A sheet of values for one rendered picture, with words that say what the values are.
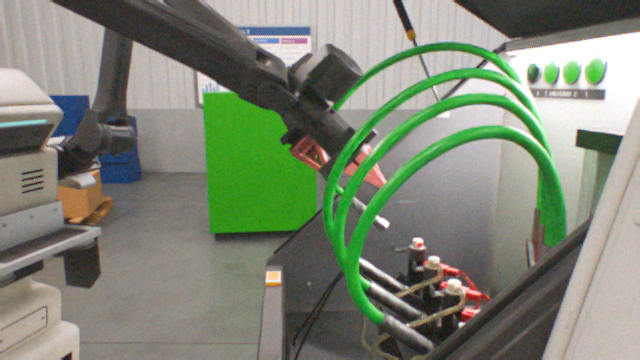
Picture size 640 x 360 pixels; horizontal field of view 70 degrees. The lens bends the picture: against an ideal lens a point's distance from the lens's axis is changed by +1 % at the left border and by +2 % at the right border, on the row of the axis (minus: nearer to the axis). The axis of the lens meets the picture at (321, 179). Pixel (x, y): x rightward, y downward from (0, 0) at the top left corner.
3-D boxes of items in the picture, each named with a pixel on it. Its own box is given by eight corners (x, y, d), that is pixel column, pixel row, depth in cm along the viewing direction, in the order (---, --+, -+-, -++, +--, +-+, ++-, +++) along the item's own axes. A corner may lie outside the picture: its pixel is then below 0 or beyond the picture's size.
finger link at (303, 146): (354, 163, 84) (330, 125, 87) (332, 160, 78) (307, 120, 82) (329, 185, 87) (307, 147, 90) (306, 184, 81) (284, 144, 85)
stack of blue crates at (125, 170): (37, 184, 636) (25, 95, 611) (58, 177, 684) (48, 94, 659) (128, 184, 634) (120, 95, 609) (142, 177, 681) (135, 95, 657)
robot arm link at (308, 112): (287, 102, 74) (274, 108, 69) (314, 71, 71) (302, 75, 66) (317, 132, 74) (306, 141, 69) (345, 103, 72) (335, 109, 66)
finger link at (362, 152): (399, 184, 67) (354, 139, 67) (364, 216, 69) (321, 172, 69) (399, 175, 74) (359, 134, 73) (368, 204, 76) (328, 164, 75)
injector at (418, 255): (390, 360, 79) (393, 244, 75) (418, 358, 79) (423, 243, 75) (394, 369, 76) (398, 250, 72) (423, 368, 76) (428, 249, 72)
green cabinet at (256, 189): (308, 212, 496) (307, 91, 470) (316, 237, 412) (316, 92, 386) (219, 215, 485) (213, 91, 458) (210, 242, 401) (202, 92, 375)
